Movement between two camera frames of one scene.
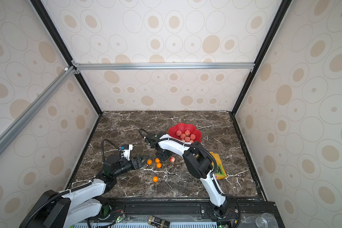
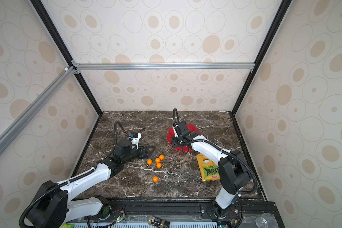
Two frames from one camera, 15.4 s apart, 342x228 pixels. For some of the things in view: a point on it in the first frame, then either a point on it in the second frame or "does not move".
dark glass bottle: (157, 223) does not move
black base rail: (189, 212) does not move
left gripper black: (139, 164) -> (148, 154)
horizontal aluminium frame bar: (79, 68) does not move
